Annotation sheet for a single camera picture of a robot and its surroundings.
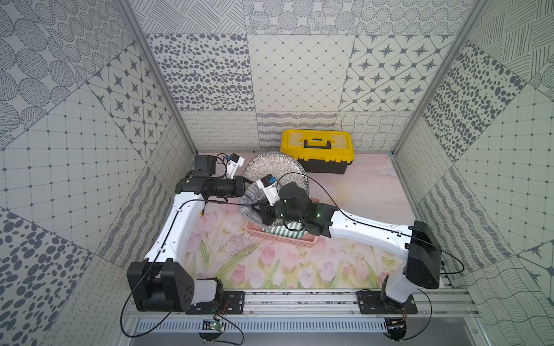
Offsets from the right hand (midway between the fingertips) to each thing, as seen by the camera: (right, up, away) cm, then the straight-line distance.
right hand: (254, 207), depth 72 cm
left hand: (0, +8, +2) cm, 9 cm away
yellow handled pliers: (-27, -6, +24) cm, 37 cm away
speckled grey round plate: (+10, +14, +8) cm, 19 cm away
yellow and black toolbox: (+29, +22, +28) cm, 46 cm away
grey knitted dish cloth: (0, +5, -4) cm, 7 cm away
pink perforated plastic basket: (-1, -11, +11) cm, 16 cm away
